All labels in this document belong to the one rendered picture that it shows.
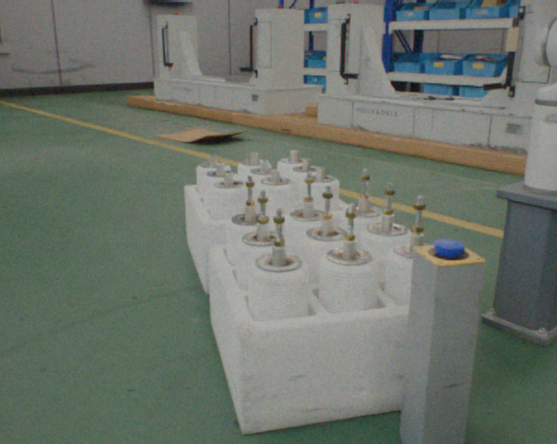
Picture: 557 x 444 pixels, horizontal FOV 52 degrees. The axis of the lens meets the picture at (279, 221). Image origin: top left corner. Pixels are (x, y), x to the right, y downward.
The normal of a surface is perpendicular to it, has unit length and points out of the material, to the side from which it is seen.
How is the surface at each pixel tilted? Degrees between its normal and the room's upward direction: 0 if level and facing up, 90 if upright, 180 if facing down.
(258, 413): 90
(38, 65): 90
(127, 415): 0
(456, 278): 90
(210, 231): 90
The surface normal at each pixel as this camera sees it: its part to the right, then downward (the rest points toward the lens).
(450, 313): 0.24, 0.29
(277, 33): 0.65, 0.23
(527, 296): -0.76, 0.19
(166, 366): 0.00, -0.95
